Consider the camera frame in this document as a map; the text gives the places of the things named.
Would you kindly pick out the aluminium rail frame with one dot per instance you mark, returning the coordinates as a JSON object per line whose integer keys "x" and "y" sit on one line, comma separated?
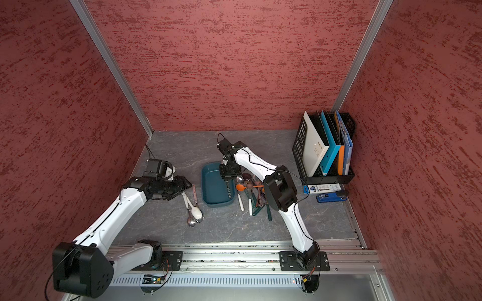
{"x": 256, "y": 264}

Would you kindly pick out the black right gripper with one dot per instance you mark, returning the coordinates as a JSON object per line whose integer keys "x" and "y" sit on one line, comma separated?
{"x": 228, "y": 176}

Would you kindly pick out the black mesh file rack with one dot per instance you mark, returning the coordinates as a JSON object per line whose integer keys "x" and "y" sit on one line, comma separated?
{"x": 333, "y": 177}

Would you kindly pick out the aluminium corner post right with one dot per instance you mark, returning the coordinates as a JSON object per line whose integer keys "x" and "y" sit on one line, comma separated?
{"x": 378, "y": 17}

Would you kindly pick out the white handle steel spoon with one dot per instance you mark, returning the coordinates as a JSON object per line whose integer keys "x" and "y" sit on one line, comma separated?
{"x": 238, "y": 183}

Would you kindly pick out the orange folder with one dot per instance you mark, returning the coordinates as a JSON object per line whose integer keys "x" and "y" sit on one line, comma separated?
{"x": 341, "y": 151}

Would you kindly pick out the patterned handle steel spoon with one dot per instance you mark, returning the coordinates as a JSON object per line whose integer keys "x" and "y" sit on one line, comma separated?
{"x": 228, "y": 187}

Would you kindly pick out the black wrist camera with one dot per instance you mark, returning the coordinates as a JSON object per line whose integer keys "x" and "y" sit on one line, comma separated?
{"x": 224, "y": 146}
{"x": 159, "y": 169}

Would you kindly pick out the white folder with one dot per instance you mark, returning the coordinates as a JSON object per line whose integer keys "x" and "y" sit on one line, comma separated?
{"x": 314, "y": 149}

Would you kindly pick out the white handled steel spoon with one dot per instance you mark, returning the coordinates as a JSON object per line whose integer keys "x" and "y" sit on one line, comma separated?
{"x": 191, "y": 221}

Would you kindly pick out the orange plastic spoon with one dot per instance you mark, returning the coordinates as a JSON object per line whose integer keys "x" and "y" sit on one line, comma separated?
{"x": 241, "y": 187}

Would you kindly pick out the aluminium corner post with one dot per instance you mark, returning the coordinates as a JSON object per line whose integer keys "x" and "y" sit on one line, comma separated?
{"x": 87, "y": 20}
{"x": 378, "y": 17}

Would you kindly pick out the white blue small box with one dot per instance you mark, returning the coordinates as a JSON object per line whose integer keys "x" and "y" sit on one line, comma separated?
{"x": 321, "y": 188}

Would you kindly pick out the teal plastic storage box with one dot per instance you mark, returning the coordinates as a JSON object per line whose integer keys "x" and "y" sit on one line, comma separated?
{"x": 214, "y": 192}

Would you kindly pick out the pink handled spoon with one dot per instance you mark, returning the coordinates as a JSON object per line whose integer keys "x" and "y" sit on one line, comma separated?
{"x": 196, "y": 199}

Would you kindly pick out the blue folder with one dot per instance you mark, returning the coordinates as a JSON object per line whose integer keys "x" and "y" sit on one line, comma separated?
{"x": 348, "y": 143}

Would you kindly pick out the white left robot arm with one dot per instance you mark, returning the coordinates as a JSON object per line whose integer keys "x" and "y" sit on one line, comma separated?
{"x": 84, "y": 268}

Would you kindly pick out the teal folder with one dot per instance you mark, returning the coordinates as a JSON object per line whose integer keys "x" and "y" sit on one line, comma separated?
{"x": 333, "y": 141}

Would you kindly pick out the blue stapler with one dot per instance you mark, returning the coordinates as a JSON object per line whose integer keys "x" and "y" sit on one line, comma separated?
{"x": 333, "y": 196}

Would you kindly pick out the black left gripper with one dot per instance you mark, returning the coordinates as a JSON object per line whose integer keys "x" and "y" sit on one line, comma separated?
{"x": 181, "y": 185}

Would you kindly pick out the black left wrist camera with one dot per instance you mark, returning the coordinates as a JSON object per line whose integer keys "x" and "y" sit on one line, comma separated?
{"x": 159, "y": 169}

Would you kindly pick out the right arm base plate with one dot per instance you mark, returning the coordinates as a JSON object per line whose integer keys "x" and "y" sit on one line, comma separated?
{"x": 289, "y": 261}

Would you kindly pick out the aluminium corner post left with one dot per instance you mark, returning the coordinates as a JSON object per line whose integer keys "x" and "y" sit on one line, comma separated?
{"x": 87, "y": 20}

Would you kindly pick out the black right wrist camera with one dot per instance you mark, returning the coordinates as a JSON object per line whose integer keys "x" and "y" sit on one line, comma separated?
{"x": 224, "y": 146}

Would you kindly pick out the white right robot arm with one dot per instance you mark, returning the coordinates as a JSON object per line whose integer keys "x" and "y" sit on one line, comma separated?
{"x": 280, "y": 193}

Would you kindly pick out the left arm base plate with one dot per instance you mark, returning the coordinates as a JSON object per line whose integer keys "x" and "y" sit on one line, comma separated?
{"x": 163, "y": 261}

